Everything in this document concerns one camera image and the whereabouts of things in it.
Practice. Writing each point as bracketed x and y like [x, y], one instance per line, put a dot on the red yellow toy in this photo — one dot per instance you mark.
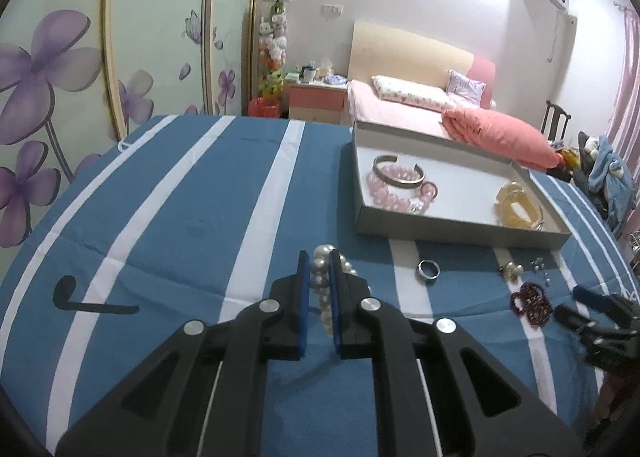
[567, 157]

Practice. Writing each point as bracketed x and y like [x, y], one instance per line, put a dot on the blue white striped tablecloth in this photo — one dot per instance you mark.
[175, 237]

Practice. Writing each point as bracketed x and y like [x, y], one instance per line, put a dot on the purple pillow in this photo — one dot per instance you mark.
[465, 87]

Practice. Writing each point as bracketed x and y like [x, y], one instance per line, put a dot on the clear tube of plush toys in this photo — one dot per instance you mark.
[272, 47]

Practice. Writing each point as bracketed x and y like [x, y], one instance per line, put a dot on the grey cardboard tray box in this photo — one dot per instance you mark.
[465, 197]

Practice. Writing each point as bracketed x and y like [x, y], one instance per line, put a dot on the blue clothes pile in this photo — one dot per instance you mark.
[582, 182]

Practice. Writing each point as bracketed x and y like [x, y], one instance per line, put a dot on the red trash bin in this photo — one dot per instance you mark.
[264, 108]

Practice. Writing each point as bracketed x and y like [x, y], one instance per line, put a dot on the pink curtain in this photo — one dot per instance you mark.
[627, 112]

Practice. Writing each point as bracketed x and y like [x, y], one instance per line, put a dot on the light blue cloth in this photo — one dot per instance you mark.
[335, 81]

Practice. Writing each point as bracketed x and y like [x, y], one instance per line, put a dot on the tissue box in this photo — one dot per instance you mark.
[325, 69]

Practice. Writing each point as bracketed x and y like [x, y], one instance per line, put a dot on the white wall socket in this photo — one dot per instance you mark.
[332, 9]

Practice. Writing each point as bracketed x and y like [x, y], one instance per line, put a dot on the pink white nightstand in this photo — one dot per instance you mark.
[315, 102]

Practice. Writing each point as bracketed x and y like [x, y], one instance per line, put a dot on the small silver earrings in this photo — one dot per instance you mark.
[537, 263]

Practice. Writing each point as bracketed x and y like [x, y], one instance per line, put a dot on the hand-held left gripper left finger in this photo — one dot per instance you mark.
[302, 307]

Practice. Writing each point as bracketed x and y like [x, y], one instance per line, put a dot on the pink quilt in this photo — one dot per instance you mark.
[500, 134]

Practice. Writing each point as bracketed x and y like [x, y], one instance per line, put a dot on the curtain rod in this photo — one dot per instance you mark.
[625, 8]

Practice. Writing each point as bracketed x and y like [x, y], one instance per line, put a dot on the bed with cream pink headboard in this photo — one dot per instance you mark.
[400, 47]

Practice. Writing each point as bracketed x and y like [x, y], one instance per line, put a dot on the yellow amber bangle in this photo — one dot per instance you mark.
[520, 212]

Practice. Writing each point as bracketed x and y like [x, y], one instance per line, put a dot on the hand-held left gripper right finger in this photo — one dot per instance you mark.
[335, 307]

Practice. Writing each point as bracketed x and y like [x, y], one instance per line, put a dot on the wardrobe with purple flower doors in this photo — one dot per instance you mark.
[150, 12]

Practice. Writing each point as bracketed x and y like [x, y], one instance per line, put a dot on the white plush toy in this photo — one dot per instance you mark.
[591, 146]

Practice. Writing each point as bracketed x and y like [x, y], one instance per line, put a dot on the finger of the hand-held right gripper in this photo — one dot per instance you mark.
[590, 298]
[572, 319]

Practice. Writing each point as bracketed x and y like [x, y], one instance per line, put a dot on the white printed pillow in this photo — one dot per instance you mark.
[415, 92]

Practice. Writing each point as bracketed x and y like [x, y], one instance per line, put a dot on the dark wooden chair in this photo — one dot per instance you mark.
[552, 117]

